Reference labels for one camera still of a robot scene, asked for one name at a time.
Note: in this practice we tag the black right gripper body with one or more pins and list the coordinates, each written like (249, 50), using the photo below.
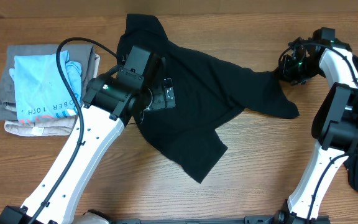
(297, 67)

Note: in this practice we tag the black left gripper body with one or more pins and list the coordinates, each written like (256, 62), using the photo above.
(158, 101)

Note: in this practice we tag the black t-shirt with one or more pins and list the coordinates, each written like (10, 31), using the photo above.
(208, 93)

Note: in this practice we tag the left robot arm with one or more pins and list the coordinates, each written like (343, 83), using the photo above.
(111, 100)

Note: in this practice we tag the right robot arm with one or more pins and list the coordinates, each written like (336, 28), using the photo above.
(335, 126)

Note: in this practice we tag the beige folded garment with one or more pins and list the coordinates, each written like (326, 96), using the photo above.
(56, 127)

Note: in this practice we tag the light blue folded shirt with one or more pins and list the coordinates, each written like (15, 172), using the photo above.
(40, 93)

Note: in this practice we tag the grey folded garment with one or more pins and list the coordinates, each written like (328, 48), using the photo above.
(81, 53)

